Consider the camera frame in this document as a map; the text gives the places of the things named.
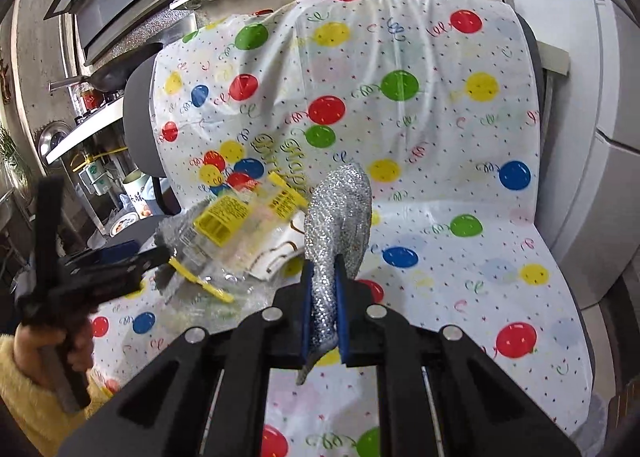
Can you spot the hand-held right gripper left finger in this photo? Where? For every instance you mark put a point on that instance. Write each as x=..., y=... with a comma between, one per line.
x=306, y=317

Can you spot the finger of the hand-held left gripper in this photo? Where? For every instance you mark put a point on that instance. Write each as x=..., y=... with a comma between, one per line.
x=120, y=251
x=110, y=284

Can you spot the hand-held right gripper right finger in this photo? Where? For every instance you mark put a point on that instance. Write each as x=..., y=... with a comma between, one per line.
x=341, y=317

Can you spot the silver scouring cloth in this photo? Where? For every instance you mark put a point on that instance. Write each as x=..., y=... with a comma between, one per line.
x=335, y=217

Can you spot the clear bag with yellow label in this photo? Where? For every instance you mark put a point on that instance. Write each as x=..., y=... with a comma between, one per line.
x=220, y=217

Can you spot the printed plastic snack wrapper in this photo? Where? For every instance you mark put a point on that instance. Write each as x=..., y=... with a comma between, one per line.
x=286, y=199

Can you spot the bin with pale liner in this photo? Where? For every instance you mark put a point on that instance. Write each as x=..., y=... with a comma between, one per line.
x=595, y=417

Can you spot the person's left forearm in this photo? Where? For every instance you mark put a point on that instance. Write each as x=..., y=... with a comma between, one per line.
x=30, y=412

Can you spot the person's left hand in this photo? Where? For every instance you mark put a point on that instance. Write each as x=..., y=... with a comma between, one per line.
x=30, y=352

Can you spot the patterned plate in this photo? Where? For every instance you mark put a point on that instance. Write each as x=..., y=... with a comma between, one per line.
x=123, y=226

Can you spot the white tin can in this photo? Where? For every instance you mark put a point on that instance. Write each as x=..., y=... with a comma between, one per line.
x=138, y=192

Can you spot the green and white gas valve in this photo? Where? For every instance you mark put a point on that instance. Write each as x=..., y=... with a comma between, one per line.
x=96, y=177

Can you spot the green potted plant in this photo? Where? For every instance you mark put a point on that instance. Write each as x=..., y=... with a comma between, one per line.
x=10, y=157

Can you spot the yellow gas pipe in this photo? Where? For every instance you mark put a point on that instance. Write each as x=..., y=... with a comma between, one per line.
x=102, y=157

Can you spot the round metal lid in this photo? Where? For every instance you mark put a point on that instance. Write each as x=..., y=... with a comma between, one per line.
x=52, y=139

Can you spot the white kitchen counter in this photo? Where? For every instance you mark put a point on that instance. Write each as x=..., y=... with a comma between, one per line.
x=85, y=129

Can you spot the red chili jar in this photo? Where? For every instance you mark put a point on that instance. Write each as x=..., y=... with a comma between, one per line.
x=91, y=98

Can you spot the black wok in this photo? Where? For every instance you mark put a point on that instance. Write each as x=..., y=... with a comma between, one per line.
x=115, y=74

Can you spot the balloon print plastic cloth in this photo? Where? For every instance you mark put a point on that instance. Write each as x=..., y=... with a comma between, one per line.
x=425, y=162

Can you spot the grey refrigerator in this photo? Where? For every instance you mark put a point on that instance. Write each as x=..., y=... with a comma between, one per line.
x=615, y=87

